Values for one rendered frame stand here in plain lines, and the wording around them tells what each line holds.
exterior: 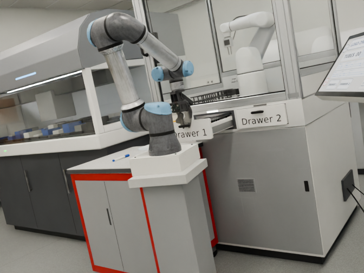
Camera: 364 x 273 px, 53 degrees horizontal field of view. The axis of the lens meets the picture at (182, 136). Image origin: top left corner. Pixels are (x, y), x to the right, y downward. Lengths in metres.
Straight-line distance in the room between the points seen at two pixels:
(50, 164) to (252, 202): 1.77
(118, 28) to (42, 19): 5.13
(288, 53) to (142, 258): 1.34
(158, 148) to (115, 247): 0.84
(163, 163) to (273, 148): 0.74
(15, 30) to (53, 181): 3.56
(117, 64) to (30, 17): 4.98
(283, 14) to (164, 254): 1.31
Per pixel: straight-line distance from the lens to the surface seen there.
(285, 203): 2.19
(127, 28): 1.59
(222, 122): 2.09
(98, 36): 1.66
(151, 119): 1.62
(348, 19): 5.25
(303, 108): 2.02
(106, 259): 2.37
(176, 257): 1.73
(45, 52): 2.95
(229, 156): 2.25
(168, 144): 1.62
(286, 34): 2.01
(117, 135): 2.72
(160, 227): 1.70
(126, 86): 1.69
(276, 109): 2.04
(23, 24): 6.51
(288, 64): 2.01
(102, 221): 2.26
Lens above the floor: 1.11
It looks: 7 degrees down
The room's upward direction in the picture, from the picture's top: 11 degrees counter-clockwise
